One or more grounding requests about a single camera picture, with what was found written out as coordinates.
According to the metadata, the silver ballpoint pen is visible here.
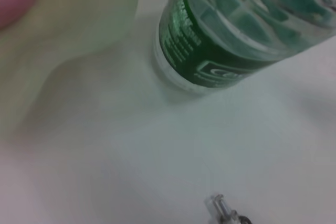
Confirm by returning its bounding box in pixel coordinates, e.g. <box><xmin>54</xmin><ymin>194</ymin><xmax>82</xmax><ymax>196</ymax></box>
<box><xmin>204</xmin><ymin>194</ymin><xmax>253</xmax><ymax>224</ymax></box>

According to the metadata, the clear water bottle green label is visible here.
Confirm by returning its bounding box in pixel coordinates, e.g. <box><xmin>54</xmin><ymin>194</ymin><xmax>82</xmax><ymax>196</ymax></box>
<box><xmin>153</xmin><ymin>0</ymin><xmax>336</xmax><ymax>96</ymax></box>

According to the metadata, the pale green wavy glass plate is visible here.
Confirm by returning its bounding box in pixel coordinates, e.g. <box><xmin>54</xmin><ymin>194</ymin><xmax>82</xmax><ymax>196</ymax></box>
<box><xmin>0</xmin><ymin>0</ymin><xmax>140</xmax><ymax>141</ymax></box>

